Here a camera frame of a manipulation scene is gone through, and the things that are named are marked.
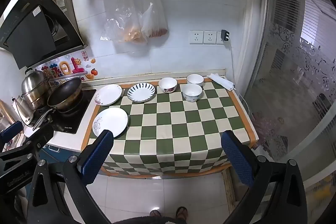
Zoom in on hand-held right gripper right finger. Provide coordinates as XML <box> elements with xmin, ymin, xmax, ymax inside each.
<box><xmin>221</xmin><ymin>130</ymin><xmax>307</xmax><ymax>224</ymax></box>

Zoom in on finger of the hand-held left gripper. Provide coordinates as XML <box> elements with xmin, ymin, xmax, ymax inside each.
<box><xmin>0</xmin><ymin>123</ymin><xmax>54</xmax><ymax>161</ymax></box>
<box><xmin>0</xmin><ymin>121</ymin><xmax>24</xmax><ymax>144</ymax></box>

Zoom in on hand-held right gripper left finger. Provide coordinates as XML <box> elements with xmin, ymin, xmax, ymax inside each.
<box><xmin>26</xmin><ymin>130</ymin><xmax>114</xmax><ymax>224</ymax></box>

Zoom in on white bowl with dark rim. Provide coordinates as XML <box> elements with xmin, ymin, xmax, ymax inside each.
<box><xmin>186</xmin><ymin>73</ymin><xmax>204</xmax><ymax>87</ymax></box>

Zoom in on stainless steel kettle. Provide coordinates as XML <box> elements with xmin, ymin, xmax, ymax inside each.
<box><xmin>12</xmin><ymin>95</ymin><xmax>35</xmax><ymax>126</ymax></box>

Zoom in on blue cabinet front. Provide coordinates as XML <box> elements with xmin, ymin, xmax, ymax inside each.
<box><xmin>39</xmin><ymin>145</ymin><xmax>79</xmax><ymax>164</ymax></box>

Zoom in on white plate with blue print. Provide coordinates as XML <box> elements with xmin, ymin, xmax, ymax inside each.
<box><xmin>92</xmin><ymin>107</ymin><xmax>129</xmax><ymax>138</ymax></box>

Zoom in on black induction cooktop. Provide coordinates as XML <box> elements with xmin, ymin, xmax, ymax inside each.
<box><xmin>25</xmin><ymin>89</ymin><xmax>97</xmax><ymax>134</ymax></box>

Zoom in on dark frying pan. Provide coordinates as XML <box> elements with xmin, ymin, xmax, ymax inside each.
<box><xmin>33</xmin><ymin>77</ymin><xmax>83</xmax><ymax>131</ymax></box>

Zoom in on stainless steel steamer pot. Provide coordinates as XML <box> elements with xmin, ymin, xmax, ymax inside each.
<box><xmin>21</xmin><ymin>69</ymin><xmax>50</xmax><ymax>110</ymax></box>

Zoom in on white plate with red flowers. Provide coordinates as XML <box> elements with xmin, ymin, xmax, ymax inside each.
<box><xmin>94</xmin><ymin>84</ymin><xmax>123</xmax><ymax>106</ymax></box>

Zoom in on green checkered tablecloth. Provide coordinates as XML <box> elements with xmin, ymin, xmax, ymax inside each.
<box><xmin>81</xmin><ymin>76</ymin><xmax>259</xmax><ymax>178</ymax></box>

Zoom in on white plate with black stripes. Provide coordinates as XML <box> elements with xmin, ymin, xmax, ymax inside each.
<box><xmin>127</xmin><ymin>83</ymin><xmax>156</xmax><ymax>103</ymax></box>

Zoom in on person's right foot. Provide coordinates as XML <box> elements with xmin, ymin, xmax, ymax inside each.
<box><xmin>176</xmin><ymin>207</ymin><xmax>189</xmax><ymax>222</ymax></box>

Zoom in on white bowl with blue pattern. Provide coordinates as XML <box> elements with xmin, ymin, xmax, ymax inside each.
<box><xmin>182</xmin><ymin>84</ymin><xmax>202</xmax><ymax>103</ymax></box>

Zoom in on folded white cloth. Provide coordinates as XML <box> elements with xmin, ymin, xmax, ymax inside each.
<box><xmin>206</xmin><ymin>72</ymin><xmax>235</xmax><ymax>91</ymax></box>

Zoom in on white bowl with floral print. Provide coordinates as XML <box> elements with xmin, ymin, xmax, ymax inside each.
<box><xmin>159</xmin><ymin>77</ymin><xmax>177</xmax><ymax>93</ymax></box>

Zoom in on black range hood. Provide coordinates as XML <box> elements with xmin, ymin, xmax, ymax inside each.
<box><xmin>0</xmin><ymin>0</ymin><xmax>87</xmax><ymax>69</ymax></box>

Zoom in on frosted glass sliding door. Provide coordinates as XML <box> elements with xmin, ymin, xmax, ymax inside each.
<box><xmin>244</xmin><ymin>0</ymin><xmax>336</xmax><ymax>161</ymax></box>

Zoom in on plastic bag with orange contents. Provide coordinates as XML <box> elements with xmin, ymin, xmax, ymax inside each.
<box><xmin>104</xmin><ymin>0</ymin><xmax>147</xmax><ymax>43</ymax></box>

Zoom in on plastic bag with red contents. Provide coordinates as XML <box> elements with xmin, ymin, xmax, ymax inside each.
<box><xmin>140</xmin><ymin>0</ymin><xmax>168</xmax><ymax>38</ymax></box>

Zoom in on colourful wall stickers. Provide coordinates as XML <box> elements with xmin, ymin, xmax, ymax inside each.
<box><xmin>39</xmin><ymin>50</ymin><xmax>99</xmax><ymax>83</ymax></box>

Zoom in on white wall socket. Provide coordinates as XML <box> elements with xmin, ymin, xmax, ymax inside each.
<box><xmin>203</xmin><ymin>30</ymin><xmax>217</xmax><ymax>45</ymax></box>
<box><xmin>189</xmin><ymin>30</ymin><xmax>204</xmax><ymax>45</ymax></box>

